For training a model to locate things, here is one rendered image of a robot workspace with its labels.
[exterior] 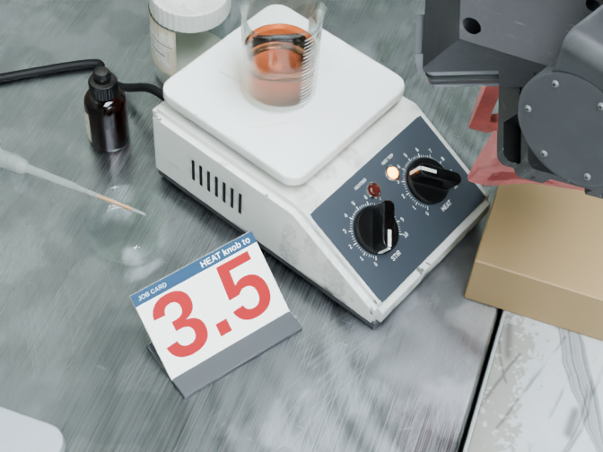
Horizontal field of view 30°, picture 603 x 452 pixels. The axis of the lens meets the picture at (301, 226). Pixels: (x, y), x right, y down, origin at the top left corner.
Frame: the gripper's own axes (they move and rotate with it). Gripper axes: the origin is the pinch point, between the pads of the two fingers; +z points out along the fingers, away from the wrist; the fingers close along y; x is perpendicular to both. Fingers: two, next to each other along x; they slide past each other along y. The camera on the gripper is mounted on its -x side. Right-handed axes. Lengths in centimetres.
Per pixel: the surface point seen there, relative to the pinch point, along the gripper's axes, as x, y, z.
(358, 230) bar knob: -4.9, 4.3, 6.7
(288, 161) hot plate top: -10.2, 1.0, 6.3
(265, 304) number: -8.9, 8.8, 11.6
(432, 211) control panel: 0.6, 1.6, 7.2
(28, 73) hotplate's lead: -24.3, -9.5, 25.2
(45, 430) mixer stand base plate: -21.3, 18.3, 13.5
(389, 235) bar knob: -3.4, 4.7, 5.3
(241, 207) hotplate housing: -11.0, 2.5, 11.9
